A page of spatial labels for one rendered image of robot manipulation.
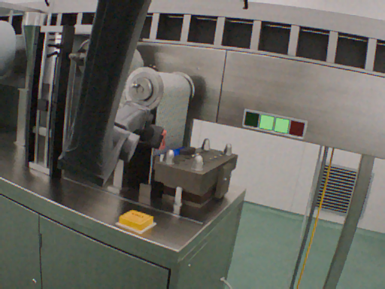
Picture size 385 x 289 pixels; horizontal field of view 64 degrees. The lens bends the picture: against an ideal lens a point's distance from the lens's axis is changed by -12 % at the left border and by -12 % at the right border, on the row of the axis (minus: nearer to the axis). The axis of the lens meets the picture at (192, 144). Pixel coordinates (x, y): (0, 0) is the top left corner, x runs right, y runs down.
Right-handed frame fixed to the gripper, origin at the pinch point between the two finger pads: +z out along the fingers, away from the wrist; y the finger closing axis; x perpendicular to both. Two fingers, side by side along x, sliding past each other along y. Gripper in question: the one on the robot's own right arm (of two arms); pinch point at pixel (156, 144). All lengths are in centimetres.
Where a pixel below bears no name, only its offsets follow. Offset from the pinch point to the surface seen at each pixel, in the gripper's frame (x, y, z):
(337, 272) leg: -20, 75, 66
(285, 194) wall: 59, 25, 270
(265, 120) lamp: 25.4, 29.1, 20.0
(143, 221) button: -26.3, 13.0, -15.8
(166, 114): 10.8, 0.2, -0.8
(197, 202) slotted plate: -13.7, 17.7, 8.0
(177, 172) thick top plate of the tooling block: -7.8, 11.8, -2.1
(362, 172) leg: 21, 73, 42
